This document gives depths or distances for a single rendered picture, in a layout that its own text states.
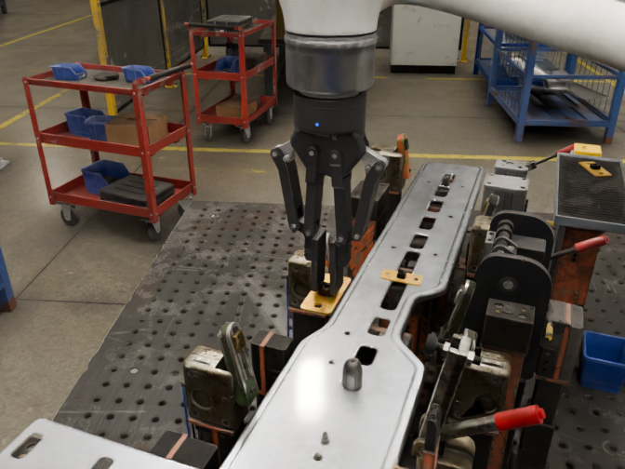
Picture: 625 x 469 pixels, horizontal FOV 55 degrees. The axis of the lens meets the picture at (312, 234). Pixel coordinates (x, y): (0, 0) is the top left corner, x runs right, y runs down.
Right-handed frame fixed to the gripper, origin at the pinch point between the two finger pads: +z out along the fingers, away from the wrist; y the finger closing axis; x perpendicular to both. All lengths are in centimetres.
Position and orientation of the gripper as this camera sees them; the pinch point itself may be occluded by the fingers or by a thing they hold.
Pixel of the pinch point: (327, 261)
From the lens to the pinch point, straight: 70.4
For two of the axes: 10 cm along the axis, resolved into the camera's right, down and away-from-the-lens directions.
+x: -3.5, 4.3, -8.3
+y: -9.4, -1.6, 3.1
